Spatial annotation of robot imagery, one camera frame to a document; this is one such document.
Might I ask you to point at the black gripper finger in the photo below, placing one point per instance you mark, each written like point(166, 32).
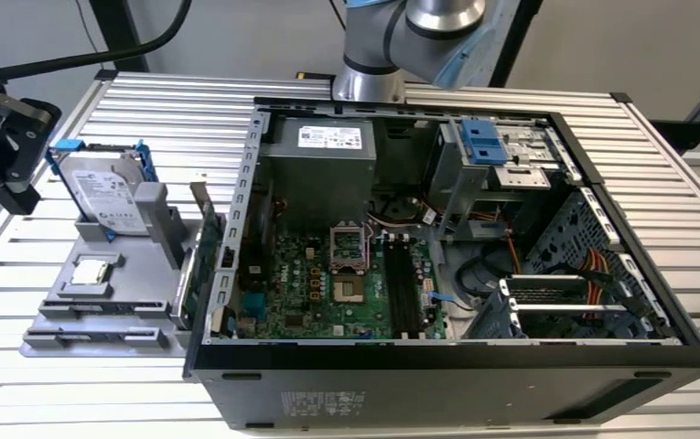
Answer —
point(19, 155)

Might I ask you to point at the RAM stick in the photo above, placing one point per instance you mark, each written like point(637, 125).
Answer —
point(105, 303)
point(99, 338)

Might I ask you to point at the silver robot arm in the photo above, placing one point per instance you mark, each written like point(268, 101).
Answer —
point(374, 46)

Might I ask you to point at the black RAM slot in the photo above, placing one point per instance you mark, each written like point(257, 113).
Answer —
point(397, 288)
point(406, 288)
point(390, 288)

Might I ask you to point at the hard disk in blue carrier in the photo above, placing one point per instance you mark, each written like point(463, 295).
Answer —
point(102, 192)

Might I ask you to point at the silver CPU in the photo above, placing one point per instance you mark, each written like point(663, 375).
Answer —
point(90, 272)

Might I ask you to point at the grey parts rack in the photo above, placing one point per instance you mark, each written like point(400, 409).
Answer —
point(135, 270)

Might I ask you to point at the green graphics card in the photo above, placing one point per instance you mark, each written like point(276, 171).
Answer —
point(206, 247)

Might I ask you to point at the grey power supply unit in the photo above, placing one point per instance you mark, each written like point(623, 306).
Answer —
point(318, 183)

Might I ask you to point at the yellow black connector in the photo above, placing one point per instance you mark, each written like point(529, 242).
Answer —
point(308, 75)

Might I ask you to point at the CPU socket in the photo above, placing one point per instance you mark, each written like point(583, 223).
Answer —
point(349, 288)

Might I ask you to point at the green Dell motherboard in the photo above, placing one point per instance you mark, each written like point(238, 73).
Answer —
point(356, 320)

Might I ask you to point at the blue drive bay latch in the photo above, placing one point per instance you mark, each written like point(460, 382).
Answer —
point(481, 146)

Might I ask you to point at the black open PC case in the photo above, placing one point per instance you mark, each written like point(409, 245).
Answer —
point(386, 393)

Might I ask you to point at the metal optical drive bay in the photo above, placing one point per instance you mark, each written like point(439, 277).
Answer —
point(520, 178)

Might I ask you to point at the metal disk bay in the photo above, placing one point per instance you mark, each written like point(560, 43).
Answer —
point(545, 285)

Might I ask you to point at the black frame post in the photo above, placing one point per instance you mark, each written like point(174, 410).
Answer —
point(520, 46)
point(114, 18)

